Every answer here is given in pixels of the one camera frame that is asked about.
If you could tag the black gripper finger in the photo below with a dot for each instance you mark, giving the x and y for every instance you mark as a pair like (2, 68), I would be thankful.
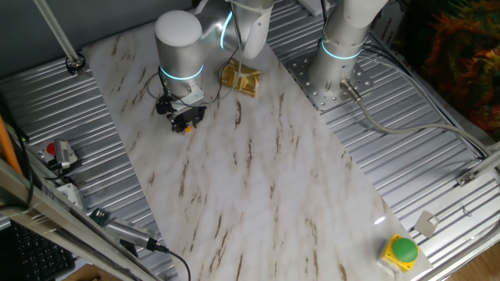
(200, 119)
(179, 129)

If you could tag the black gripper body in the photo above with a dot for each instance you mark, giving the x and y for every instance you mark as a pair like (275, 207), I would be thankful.
(183, 116)

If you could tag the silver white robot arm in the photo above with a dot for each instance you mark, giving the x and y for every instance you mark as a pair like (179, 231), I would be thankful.
(340, 58)

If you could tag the gold foil package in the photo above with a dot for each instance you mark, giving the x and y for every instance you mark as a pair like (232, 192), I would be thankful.
(250, 84)

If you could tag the white marble pattern mat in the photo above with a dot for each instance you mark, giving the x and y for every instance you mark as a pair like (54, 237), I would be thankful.
(254, 195)

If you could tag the small silver clamp device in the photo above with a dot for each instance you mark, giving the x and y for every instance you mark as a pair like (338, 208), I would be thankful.
(64, 154)

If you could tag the white grey socket box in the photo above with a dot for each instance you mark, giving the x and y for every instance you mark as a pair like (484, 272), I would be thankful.
(71, 194)

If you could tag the red emergency stop button box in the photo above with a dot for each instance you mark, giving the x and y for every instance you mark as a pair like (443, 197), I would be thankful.
(51, 148)

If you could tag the thin aluminium pole with foot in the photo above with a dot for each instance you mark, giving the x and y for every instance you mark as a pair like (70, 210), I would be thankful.
(58, 33)

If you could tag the white plastic block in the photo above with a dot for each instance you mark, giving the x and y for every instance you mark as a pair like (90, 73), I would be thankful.
(312, 6)

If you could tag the orange pole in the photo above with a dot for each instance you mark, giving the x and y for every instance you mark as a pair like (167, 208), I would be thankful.
(7, 146)

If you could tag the black keyboard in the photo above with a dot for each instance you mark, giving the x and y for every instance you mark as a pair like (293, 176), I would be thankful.
(37, 255)

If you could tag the yellow box green button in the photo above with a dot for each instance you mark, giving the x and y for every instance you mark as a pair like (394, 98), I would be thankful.
(405, 250)

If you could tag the small grey metal plate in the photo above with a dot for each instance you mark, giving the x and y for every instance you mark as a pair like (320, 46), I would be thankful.
(426, 223)

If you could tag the colourful orange green cloth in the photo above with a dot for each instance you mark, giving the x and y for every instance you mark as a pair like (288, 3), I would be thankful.
(457, 58)

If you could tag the wrist camera with silver bracket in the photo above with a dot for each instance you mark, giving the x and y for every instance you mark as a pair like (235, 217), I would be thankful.
(163, 106)

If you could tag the silver ribbed camera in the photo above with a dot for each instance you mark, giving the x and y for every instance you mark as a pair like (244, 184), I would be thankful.
(129, 232)

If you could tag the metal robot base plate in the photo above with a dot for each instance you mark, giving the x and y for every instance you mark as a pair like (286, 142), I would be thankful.
(312, 93)

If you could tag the aluminium frame beam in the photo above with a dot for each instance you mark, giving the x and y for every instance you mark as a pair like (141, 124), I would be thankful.
(58, 218)

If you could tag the metal corner bracket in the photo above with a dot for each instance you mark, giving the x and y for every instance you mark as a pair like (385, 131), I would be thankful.
(466, 178)

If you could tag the short aluminium frame bar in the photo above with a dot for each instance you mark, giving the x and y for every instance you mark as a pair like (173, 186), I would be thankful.
(488, 160)

